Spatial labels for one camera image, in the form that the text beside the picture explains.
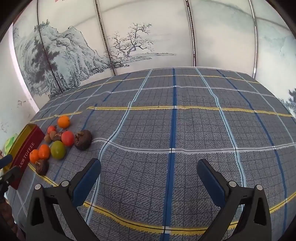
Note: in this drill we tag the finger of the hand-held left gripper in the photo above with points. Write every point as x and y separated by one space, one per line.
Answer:
9 175
5 161

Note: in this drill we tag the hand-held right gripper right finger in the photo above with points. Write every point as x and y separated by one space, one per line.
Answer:
210 183

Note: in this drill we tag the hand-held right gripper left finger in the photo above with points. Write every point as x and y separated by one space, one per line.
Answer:
86 182

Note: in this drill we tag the red and gold tin box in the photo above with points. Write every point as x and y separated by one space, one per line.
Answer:
25 150

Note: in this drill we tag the orange tangerine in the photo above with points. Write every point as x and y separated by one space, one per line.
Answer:
44 151
63 121
34 155

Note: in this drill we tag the dark brown mangosteen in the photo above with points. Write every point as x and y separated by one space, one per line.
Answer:
42 166
82 139
57 137

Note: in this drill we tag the green round fruit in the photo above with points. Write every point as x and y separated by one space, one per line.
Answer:
58 150

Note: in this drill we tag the small tan longan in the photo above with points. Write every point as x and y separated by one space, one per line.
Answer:
48 138

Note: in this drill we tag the green tissue packet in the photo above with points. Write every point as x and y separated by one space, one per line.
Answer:
9 143

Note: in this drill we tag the landscape painted folding screen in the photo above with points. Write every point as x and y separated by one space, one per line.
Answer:
138 34

